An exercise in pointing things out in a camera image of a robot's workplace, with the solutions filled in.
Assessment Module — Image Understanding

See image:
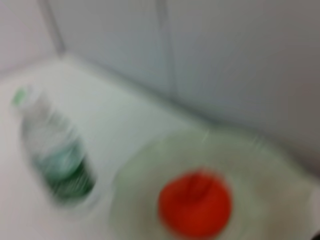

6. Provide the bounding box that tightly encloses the orange knitted toy fruit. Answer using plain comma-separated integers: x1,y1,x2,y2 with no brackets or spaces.
157,167,233,238

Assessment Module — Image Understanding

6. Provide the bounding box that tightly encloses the clear green-label water bottle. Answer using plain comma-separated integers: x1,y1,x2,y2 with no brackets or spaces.
9,84,99,209

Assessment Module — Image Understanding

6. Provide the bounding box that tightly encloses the pale green wavy glass bowl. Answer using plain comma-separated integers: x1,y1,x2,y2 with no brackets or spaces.
108,126,320,240

